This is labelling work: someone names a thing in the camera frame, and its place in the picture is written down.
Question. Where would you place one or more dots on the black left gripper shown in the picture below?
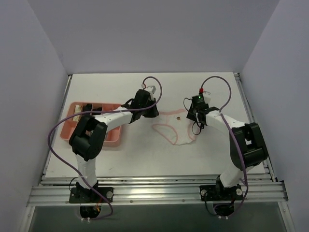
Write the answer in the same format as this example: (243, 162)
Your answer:
(149, 111)

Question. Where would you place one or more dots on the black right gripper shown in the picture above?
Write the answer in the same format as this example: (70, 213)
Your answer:
(193, 115)

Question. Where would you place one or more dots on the white underwear with pink trim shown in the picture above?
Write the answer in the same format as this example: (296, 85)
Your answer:
(174, 127)

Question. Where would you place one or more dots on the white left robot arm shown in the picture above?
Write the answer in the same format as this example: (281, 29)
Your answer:
(88, 137)

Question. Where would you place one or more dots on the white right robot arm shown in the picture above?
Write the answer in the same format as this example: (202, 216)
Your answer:
(247, 147)

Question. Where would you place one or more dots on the pink plastic organizer tray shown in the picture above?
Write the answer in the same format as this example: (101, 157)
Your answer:
(112, 138)

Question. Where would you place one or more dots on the black rolled cloth in tray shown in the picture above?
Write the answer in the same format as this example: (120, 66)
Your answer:
(87, 108)

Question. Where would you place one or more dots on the white rolled cloth in tray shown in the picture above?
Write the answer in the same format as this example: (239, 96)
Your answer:
(77, 109)

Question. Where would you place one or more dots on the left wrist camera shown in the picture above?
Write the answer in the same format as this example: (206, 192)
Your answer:
(150, 89)

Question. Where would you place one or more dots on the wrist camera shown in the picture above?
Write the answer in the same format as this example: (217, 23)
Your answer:
(206, 94)
(150, 89)

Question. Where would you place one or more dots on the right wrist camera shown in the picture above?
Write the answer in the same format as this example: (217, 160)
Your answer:
(206, 94)

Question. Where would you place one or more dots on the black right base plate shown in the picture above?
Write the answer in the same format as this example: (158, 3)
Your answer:
(214, 193)

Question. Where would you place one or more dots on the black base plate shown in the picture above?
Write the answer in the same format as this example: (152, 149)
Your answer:
(80, 195)
(214, 193)

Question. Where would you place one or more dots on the aluminium frame rail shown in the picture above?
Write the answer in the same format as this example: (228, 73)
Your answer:
(188, 192)

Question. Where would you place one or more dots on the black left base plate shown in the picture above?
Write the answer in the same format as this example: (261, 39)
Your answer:
(80, 195)

